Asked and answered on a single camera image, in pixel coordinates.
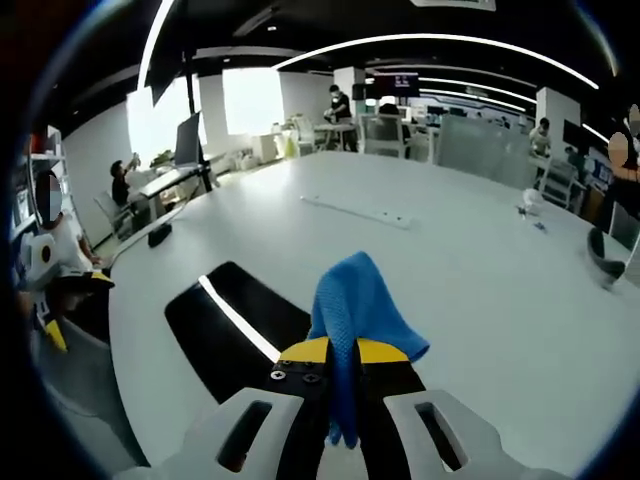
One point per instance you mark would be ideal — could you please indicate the frosted glass partition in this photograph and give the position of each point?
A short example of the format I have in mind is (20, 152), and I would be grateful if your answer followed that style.
(485, 150)

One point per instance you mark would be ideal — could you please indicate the curved ceiling light strip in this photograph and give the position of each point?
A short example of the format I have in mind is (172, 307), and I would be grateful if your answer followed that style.
(152, 45)
(435, 39)

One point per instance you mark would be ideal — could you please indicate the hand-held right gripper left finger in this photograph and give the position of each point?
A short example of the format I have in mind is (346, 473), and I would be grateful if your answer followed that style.
(260, 435)

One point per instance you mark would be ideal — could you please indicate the green plant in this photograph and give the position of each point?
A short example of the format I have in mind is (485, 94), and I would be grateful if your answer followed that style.
(161, 160)

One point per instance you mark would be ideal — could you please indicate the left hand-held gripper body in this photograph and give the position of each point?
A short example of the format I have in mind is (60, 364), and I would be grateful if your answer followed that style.
(37, 260)

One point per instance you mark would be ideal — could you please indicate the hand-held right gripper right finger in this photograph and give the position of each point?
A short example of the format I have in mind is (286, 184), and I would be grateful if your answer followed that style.
(425, 440)

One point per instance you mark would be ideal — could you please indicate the ceiling air conditioner vent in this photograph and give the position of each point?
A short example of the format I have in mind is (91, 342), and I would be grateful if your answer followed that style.
(452, 4)

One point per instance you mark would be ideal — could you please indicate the black computer monitor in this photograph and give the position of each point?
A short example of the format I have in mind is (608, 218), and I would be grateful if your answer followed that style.
(187, 142)

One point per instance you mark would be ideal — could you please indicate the white power strip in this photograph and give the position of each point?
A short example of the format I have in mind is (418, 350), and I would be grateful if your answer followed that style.
(357, 212)

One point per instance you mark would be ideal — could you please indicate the small white round object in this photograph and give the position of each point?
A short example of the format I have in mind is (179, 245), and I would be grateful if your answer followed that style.
(533, 200)

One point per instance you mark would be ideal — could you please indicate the white storage shelf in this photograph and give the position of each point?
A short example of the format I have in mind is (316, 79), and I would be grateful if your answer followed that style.
(50, 155)

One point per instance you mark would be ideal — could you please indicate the white mesh office chair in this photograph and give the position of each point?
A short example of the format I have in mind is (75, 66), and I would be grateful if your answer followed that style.
(382, 135)

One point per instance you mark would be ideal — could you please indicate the blue cleaning cloth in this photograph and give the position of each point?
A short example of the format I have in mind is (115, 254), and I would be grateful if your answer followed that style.
(355, 300)

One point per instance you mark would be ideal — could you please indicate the black case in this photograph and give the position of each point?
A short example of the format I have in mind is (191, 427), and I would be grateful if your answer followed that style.
(160, 235)

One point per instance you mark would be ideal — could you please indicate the wall screen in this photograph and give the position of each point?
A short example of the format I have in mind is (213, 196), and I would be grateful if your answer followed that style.
(396, 85)

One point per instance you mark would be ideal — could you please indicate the standing desk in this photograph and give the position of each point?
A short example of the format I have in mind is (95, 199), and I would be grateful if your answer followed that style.
(175, 177)

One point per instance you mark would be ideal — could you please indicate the black hanging panel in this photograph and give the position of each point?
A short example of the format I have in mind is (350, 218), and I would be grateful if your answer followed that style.
(167, 80)

